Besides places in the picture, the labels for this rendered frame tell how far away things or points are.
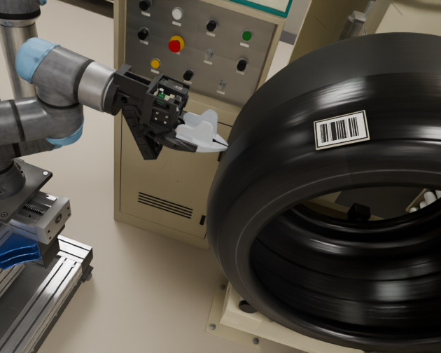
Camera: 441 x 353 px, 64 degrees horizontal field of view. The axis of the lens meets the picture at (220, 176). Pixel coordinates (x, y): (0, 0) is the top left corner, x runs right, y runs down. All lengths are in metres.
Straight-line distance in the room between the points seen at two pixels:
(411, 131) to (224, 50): 0.92
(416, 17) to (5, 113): 0.76
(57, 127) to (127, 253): 1.30
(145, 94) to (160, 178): 1.12
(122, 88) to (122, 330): 1.32
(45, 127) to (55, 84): 0.10
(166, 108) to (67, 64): 0.17
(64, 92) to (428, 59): 0.54
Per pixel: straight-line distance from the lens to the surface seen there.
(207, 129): 0.58
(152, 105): 0.57
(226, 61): 1.31
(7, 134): 0.69
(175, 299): 1.82
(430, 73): 0.52
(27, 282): 1.66
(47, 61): 0.64
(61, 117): 0.69
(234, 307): 0.88
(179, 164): 1.56
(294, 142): 0.47
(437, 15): 0.83
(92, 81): 0.61
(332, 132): 0.45
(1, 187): 1.23
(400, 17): 0.81
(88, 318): 1.79
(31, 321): 1.56
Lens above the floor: 1.64
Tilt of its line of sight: 44 degrees down
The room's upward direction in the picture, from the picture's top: 17 degrees clockwise
